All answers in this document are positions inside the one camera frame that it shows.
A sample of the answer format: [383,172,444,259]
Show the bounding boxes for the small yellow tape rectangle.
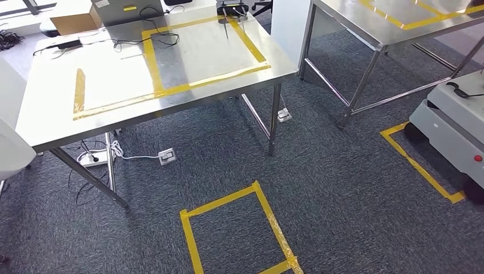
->
[72,68,160,121]

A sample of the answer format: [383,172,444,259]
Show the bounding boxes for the grey laptop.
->
[90,0,165,27]

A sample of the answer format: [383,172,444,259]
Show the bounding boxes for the large yellow tape rectangle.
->
[142,15,272,97]

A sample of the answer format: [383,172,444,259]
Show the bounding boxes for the cardboard box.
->
[50,4,103,36]

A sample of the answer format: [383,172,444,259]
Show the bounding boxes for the steel workbench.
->
[15,0,300,209]
[299,0,484,131]

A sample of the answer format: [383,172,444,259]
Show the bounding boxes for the white plastic shell part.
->
[0,118,37,182]

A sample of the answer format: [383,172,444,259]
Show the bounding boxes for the black router with antennas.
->
[216,0,249,41]

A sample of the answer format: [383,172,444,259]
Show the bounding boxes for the black office chair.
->
[251,0,274,17]

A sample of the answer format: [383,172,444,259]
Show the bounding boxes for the white cable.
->
[110,140,162,160]

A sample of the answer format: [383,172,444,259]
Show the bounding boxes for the black power cable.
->
[33,5,181,58]

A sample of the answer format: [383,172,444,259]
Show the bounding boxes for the white cabinet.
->
[0,57,27,131]

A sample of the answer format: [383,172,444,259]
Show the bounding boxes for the white power strip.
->
[76,148,114,168]

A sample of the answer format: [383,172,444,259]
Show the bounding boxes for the yellow floor tape outline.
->
[380,122,466,205]
[179,180,304,274]

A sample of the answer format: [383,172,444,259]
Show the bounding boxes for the black curved tool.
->
[446,81,484,99]

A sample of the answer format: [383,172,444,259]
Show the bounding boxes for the black floor cables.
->
[68,140,110,207]

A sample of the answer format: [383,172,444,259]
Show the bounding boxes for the white column panel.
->
[270,0,312,69]

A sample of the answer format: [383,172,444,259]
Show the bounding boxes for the black cable bundle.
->
[0,30,25,52]

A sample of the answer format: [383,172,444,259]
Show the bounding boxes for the black power adapter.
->
[57,39,83,50]

